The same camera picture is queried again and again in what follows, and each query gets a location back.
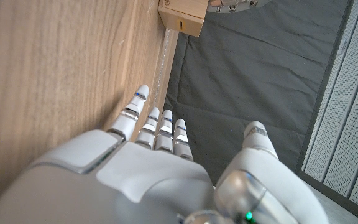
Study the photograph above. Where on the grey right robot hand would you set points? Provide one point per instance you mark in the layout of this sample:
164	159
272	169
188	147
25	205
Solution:
120	186

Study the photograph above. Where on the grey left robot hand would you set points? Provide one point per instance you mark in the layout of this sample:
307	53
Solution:
238	5

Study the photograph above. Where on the wooden coin slot box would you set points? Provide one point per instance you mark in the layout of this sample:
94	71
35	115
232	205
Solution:
185	12

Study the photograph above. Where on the black fabric backdrop curtain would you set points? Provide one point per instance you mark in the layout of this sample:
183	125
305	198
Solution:
244	77

